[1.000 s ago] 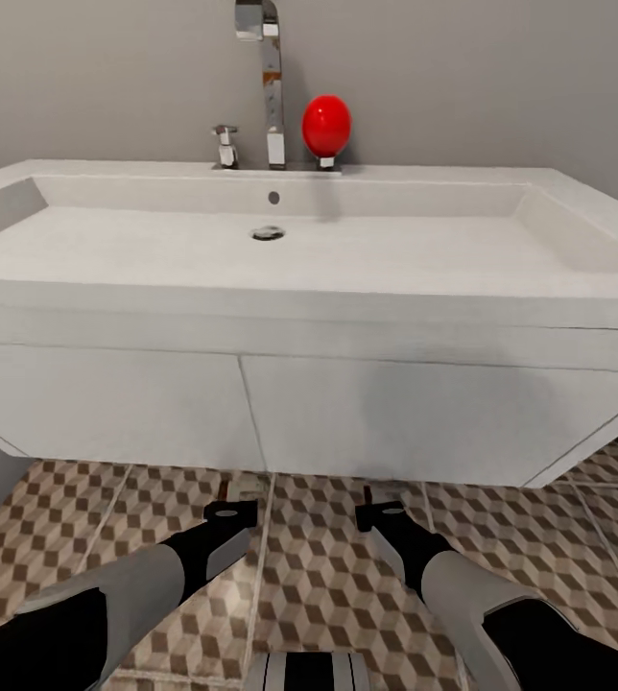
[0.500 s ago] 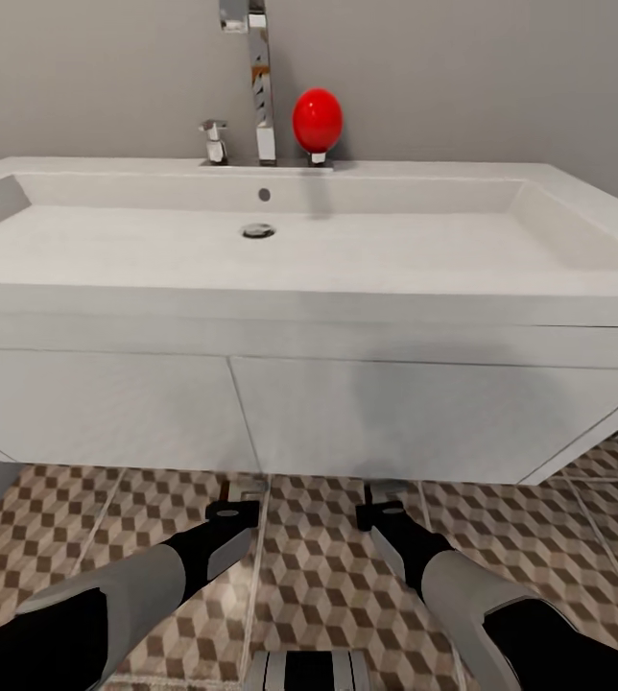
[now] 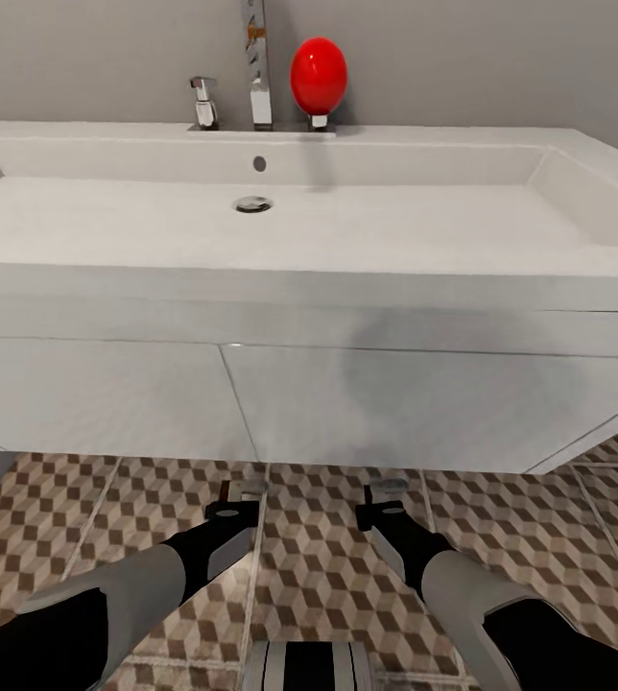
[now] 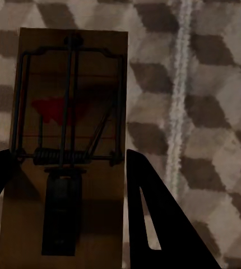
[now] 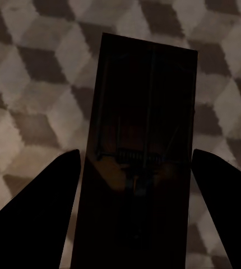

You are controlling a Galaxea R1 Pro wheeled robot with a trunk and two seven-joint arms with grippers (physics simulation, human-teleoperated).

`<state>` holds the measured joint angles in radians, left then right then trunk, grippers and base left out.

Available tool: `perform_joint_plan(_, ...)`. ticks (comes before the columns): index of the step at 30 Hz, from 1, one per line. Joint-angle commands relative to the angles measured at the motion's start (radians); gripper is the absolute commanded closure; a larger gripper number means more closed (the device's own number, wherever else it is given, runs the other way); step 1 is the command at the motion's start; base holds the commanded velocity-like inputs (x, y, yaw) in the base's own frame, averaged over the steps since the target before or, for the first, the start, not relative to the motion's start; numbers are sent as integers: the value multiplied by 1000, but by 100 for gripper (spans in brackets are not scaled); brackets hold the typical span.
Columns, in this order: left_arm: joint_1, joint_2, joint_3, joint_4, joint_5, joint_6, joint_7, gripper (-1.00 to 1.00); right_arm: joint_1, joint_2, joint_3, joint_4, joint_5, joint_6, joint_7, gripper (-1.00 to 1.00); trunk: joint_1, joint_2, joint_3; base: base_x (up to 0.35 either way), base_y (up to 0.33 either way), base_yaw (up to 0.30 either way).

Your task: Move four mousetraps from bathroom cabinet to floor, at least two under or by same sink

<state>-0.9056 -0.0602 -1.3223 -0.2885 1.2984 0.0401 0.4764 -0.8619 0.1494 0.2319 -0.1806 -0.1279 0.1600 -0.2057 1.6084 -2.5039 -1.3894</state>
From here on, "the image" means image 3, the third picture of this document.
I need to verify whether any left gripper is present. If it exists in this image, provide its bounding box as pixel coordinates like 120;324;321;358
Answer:
204;500;259;528

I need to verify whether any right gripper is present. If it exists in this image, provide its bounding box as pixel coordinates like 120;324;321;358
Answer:
355;500;405;532

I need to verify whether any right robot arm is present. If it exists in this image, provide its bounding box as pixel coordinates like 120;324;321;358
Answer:
355;479;618;691

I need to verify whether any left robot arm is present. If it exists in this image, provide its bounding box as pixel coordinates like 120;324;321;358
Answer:
0;479;269;691

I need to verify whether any robot trunk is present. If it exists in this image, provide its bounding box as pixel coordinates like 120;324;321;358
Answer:
243;641;376;691

